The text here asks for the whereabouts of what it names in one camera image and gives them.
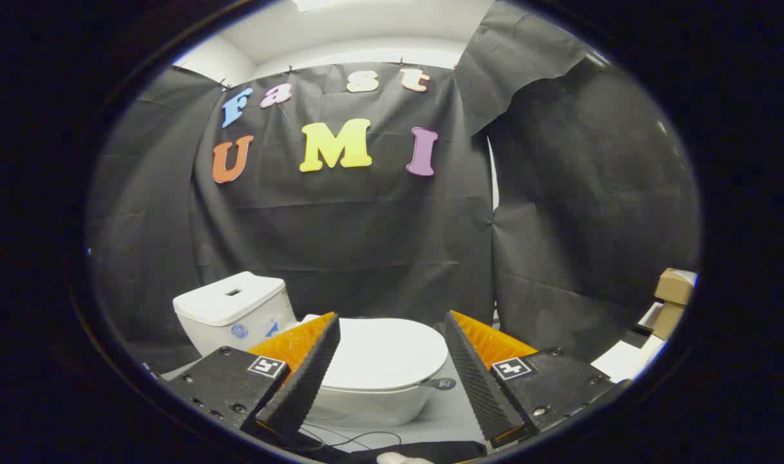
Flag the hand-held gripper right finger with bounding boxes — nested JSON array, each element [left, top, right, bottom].
[[443, 310, 632, 450]]

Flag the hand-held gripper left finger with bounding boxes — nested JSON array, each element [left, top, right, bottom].
[[163, 312, 342, 439]]

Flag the white toilet lid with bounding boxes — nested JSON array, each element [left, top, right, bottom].
[[301, 314, 457, 392]]

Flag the black backdrop cloth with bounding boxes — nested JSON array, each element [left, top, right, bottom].
[[86, 0, 702, 374]]

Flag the brown cardboard box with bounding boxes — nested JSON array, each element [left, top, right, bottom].
[[652, 268, 696, 341]]

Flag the thin black cable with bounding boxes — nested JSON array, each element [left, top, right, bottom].
[[298, 422, 403, 452]]

